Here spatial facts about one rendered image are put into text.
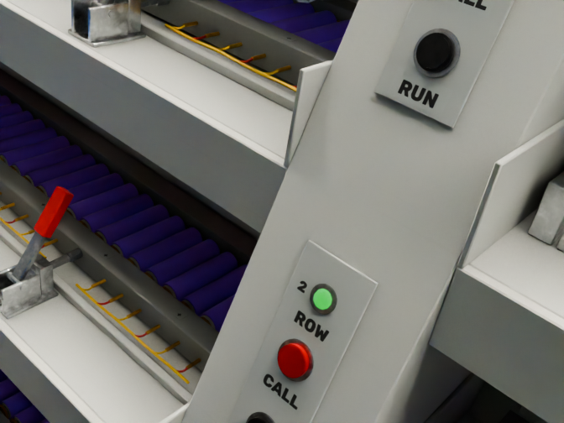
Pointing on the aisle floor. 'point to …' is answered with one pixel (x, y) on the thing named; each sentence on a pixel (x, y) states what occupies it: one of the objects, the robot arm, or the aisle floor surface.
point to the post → (389, 212)
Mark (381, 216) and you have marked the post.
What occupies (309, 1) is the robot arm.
